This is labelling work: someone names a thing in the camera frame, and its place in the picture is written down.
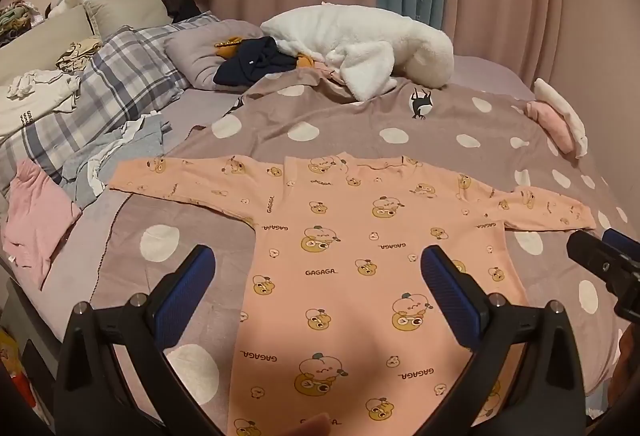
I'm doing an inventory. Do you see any white printed garment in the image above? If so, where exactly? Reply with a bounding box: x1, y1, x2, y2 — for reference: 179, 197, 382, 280
0, 68, 83, 139

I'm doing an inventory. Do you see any grey-blue garment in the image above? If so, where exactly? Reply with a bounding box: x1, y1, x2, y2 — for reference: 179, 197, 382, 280
60, 115, 173, 209

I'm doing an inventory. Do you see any orange plush toy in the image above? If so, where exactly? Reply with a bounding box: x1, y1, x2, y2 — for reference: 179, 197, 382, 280
215, 36, 316, 69

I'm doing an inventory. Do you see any peach printed long-sleeve top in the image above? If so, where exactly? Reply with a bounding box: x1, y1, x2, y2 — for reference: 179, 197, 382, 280
107, 153, 598, 436

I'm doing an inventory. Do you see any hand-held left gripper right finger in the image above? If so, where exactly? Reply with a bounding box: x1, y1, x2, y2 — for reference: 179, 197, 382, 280
420, 244, 586, 436

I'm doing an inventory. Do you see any navy garment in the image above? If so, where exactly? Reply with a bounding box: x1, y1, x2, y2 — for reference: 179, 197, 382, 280
213, 37, 301, 86

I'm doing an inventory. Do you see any orange and yellow packet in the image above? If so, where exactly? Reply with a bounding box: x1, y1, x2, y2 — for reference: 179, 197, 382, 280
0, 326, 36, 409

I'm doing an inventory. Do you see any beige crumpled garment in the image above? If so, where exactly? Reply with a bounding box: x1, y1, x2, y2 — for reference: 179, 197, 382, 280
55, 36, 103, 71

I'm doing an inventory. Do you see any colourful cloth pile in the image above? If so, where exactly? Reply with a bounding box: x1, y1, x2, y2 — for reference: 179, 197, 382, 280
0, 0, 46, 47

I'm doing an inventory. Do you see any grey pillow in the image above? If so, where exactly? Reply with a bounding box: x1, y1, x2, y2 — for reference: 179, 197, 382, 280
164, 20, 266, 91

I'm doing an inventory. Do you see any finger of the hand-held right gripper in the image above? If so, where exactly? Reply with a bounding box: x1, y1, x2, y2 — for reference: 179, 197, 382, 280
566, 232, 640, 289
601, 228, 640, 263

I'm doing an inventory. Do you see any plaid pillow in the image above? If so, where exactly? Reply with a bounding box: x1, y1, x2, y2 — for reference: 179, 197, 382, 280
0, 12, 221, 197

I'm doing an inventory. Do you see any beige headboard cushion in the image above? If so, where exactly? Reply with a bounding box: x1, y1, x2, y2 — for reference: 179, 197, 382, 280
85, 0, 173, 39
0, 4, 96, 79

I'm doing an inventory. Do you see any dark brown garment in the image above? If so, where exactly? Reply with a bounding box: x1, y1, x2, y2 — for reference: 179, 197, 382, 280
145, 0, 203, 22

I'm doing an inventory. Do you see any white folded garment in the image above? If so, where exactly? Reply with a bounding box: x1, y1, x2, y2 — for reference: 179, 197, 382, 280
532, 78, 590, 160

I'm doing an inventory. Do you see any white ruffled garment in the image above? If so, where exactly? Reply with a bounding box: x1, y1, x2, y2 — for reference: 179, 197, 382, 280
89, 115, 162, 193

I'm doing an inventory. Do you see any white fluffy garment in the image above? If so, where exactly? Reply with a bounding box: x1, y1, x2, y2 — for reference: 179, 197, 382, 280
260, 4, 455, 100

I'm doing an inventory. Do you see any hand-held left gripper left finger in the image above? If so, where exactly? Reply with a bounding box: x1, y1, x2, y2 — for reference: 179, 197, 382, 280
52, 244, 226, 436

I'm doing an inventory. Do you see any mauve polka dot blanket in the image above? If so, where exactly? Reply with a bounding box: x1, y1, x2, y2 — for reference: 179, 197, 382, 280
7, 66, 631, 436

